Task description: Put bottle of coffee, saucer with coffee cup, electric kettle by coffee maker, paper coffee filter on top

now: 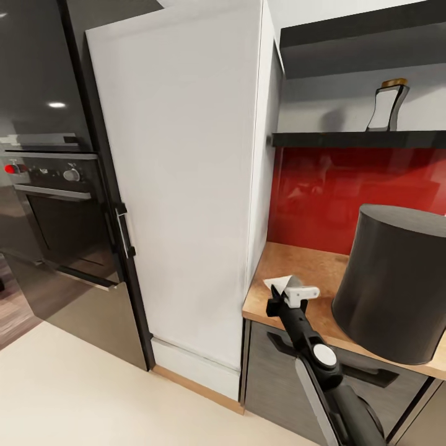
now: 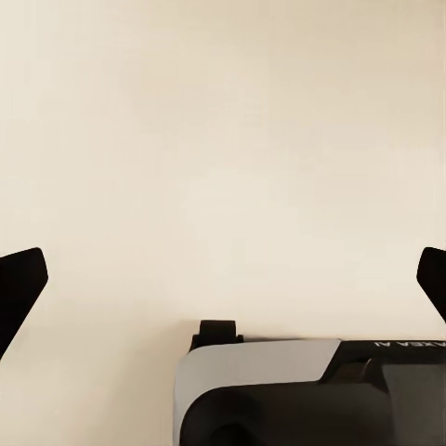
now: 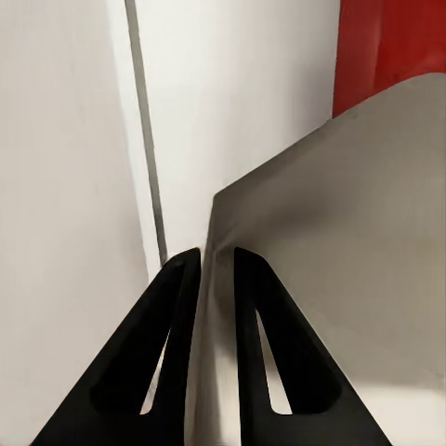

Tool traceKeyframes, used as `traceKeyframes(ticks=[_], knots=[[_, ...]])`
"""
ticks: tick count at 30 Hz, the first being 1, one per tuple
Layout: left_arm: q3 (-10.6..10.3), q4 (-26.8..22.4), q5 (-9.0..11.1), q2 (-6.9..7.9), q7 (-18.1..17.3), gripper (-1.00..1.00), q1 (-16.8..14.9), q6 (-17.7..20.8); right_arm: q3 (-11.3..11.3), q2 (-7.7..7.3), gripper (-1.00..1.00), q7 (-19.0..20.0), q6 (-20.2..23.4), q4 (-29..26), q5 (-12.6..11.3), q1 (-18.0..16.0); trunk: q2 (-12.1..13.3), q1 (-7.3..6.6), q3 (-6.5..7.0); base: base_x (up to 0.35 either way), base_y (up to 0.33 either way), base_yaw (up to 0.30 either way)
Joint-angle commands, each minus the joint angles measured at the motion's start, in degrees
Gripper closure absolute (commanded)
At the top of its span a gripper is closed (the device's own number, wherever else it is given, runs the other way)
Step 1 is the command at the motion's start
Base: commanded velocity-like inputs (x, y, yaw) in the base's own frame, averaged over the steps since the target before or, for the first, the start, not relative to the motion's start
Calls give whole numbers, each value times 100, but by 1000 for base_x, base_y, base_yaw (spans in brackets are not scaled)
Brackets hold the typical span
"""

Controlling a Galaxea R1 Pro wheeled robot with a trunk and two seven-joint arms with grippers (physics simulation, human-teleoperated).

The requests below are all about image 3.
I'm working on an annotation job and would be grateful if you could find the paper coffee filter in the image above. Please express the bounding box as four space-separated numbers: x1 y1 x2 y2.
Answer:
184 72 446 446

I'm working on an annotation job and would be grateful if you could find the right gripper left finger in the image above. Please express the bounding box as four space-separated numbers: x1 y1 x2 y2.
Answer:
31 247 202 446

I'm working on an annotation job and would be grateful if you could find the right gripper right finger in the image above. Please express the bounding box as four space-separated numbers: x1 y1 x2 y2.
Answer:
234 247 392 446

